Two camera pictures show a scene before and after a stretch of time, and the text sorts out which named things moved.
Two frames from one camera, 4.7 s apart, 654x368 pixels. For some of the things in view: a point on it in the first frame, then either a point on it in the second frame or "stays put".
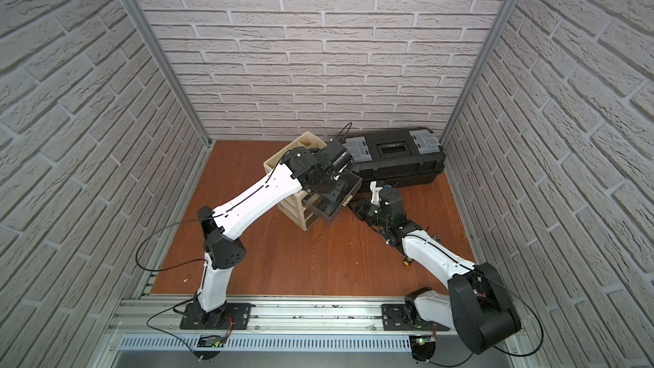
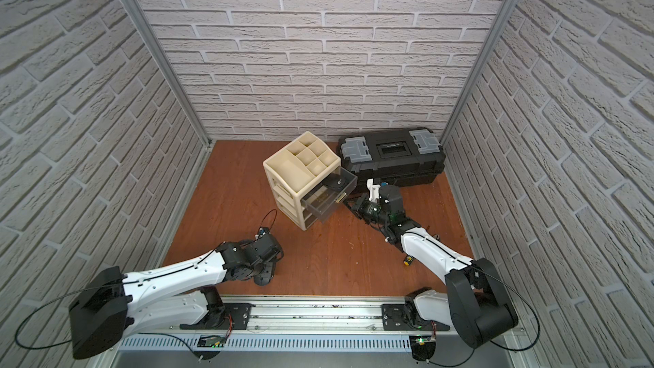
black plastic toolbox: x=398 y=158 stays put
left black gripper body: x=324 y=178 → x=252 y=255
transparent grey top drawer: x=352 y=182 stays put
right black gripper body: x=371 y=214 stays put
